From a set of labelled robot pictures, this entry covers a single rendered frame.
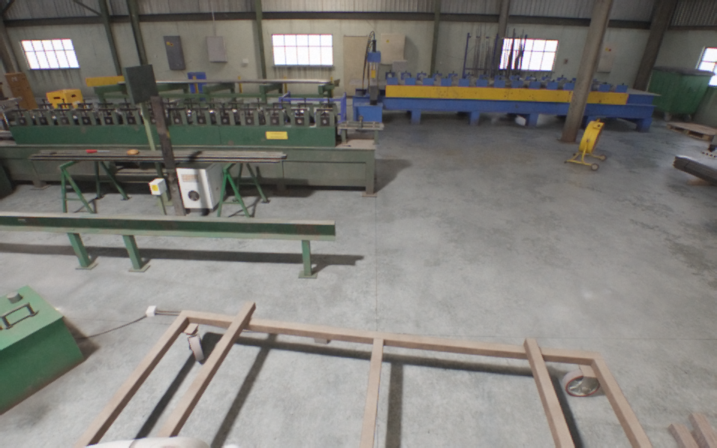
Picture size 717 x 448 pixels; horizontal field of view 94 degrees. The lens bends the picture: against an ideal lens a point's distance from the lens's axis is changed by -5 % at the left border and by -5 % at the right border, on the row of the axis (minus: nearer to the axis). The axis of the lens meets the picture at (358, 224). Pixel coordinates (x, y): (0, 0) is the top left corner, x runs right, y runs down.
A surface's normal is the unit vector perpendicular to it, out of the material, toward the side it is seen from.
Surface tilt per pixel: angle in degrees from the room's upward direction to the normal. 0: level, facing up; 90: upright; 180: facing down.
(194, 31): 90
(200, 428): 0
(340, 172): 90
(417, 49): 90
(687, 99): 94
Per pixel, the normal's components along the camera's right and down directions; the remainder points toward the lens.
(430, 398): 0.01, -0.88
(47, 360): 0.86, 0.25
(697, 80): -0.04, 0.54
